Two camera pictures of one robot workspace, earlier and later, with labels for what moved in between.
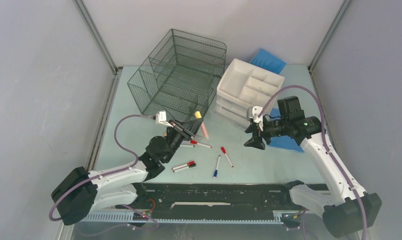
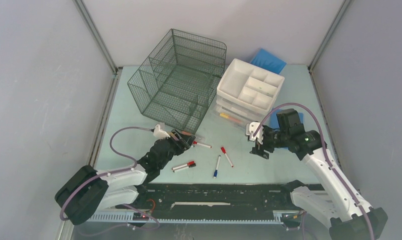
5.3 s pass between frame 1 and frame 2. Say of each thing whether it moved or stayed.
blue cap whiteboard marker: stayed
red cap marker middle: stayed
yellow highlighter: moved
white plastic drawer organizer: stayed
